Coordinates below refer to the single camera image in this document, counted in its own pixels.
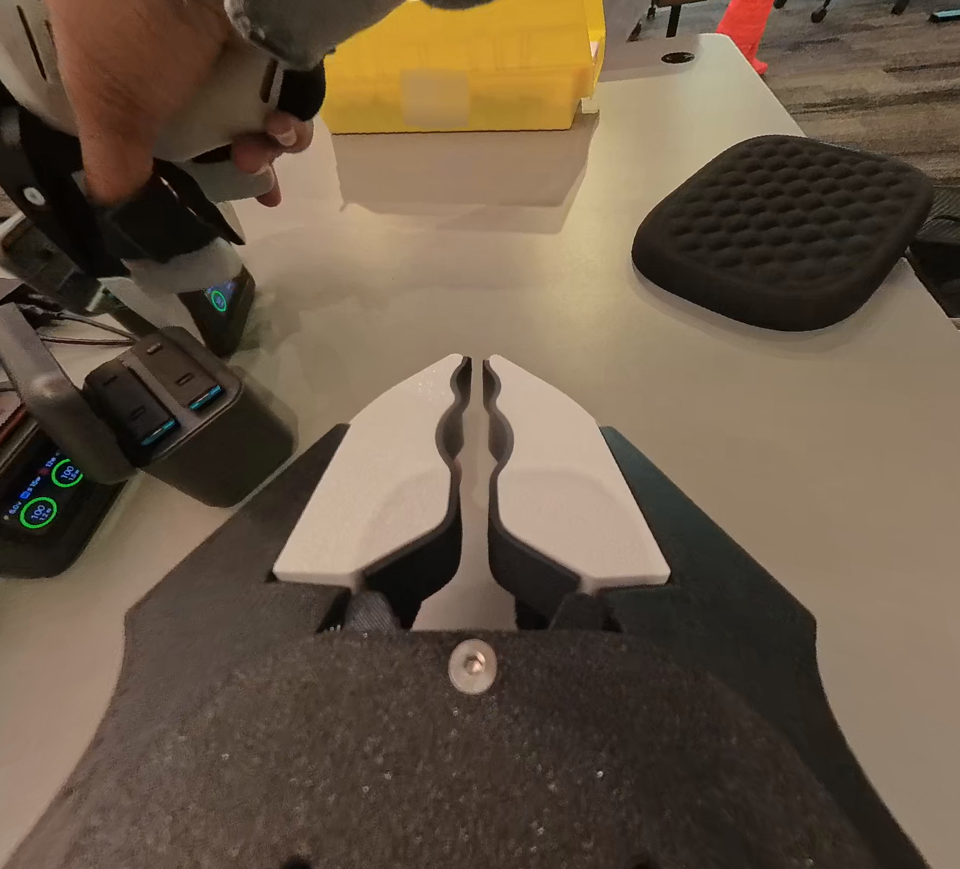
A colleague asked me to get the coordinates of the orange traffic cone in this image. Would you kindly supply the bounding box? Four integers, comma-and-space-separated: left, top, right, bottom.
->
716, 0, 790, 75

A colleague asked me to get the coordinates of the yellow plastic bin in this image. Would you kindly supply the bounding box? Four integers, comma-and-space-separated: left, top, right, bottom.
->
323, 0, 607, 135

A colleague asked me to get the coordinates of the black battery charger case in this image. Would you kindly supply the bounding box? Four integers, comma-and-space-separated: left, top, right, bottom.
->
176, 262, 259, 360
0, 302, 297, 510
0, 434, 94, 581

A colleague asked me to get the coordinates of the black honeycomb cushion pad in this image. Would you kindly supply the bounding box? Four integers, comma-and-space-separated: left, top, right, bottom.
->
632, 134, 936, 332

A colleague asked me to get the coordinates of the person's right hand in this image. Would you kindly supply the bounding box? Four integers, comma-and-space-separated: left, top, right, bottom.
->
33, 0, 319, 207

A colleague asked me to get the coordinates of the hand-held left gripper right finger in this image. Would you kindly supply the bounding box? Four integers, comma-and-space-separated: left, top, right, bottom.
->
483, 355, 673, 593

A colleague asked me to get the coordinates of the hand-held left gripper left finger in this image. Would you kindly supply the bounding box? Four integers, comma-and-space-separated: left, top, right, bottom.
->
272, 353, 469, 582

